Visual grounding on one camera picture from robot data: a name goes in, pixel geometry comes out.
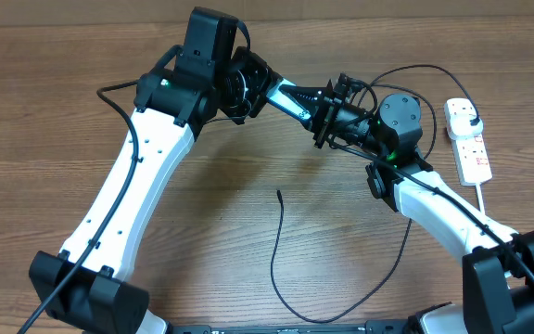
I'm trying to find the blue Galaxy smartphone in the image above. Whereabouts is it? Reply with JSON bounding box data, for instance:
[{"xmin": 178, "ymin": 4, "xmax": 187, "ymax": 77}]
[{"xmin": 266, "ymin": 79, "xmax": 323, "ymax": 130}]

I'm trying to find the white charger plug adapter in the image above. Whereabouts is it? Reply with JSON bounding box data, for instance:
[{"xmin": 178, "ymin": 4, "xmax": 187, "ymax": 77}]
[{"xmin": 447, "ymin": 113, "xmax": 484, "ymax": 140}]

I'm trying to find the white power strip cord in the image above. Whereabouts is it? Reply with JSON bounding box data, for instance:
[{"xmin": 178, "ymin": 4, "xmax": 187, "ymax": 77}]
[{"xmin": 474, "ymin": 183, "xmax": 487, "ymax": 215}]

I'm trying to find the white power strip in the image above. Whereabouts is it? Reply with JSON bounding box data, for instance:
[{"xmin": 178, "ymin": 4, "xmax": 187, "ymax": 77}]
[{"xmin": 443, "ymin": 97, "xmax": 492, "ymax": 186}]

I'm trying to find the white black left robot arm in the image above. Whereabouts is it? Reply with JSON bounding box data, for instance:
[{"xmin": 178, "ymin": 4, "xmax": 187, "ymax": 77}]
[{"xmin": 29, "ymin": 7, "xmax": 273, "ymax": 333}]

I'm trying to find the black charger cable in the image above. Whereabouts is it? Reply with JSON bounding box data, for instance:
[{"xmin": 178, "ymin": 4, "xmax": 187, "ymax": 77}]
[{"xmin": 269, "ymin": 64, "xmax": 482, "ymax": 325}]

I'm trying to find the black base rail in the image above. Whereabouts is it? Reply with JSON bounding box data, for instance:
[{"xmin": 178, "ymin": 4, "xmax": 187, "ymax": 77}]
[{"xmin": 167, "ymin": 319, "xmax": 422, "ymax": 334}]

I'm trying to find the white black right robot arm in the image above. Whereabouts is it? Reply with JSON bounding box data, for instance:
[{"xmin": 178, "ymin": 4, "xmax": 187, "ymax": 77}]
[{"xmin": 268, "ymin": 75, "xmax": 534, "ymax": 333}]

